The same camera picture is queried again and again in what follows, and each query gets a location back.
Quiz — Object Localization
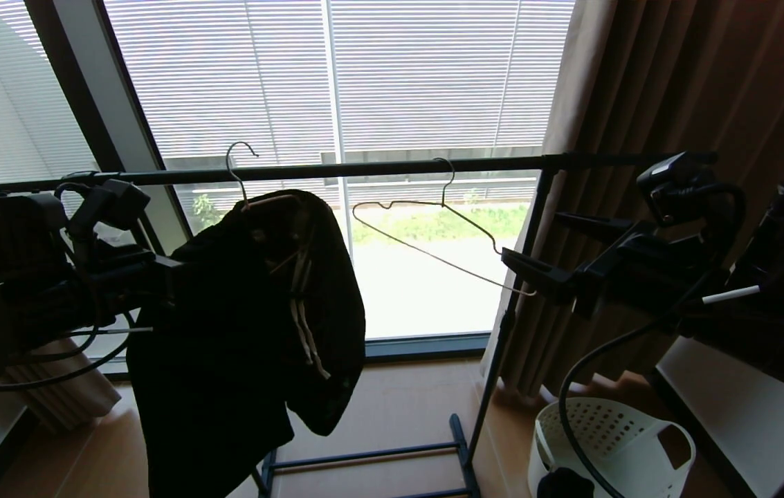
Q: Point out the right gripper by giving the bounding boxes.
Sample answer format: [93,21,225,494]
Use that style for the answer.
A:
[501,211,718,319]

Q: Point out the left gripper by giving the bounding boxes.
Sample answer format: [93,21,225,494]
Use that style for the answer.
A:
[80,257,183,312]

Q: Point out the black shorts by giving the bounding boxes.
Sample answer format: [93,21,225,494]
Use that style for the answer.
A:
[125,189,367,498]

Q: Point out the pink clothes hanger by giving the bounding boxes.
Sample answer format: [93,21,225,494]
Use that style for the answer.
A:
[352,158,538,297]
[226,142,302,277]

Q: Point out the white laundry basket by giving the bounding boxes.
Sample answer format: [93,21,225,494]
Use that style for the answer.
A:
[529,396,698,498]

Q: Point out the black clothes rack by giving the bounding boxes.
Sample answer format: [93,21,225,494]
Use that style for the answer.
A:
[0,151,718,498]

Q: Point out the brown curtain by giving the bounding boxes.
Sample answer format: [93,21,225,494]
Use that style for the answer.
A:
[482,0,784,409]
[0,181,122,435]

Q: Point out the black garment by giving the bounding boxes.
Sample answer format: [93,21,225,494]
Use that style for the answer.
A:
[537,467,594,498]

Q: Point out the window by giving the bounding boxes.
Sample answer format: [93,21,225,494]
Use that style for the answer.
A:
[0,0,576,364]

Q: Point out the black cable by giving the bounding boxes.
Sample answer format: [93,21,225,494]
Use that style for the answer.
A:
[0,311,136,393]
[53,181,95,203]
[558,285,763,498]

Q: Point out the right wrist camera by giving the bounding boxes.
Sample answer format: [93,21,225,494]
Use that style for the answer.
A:
[636,152,745,230]

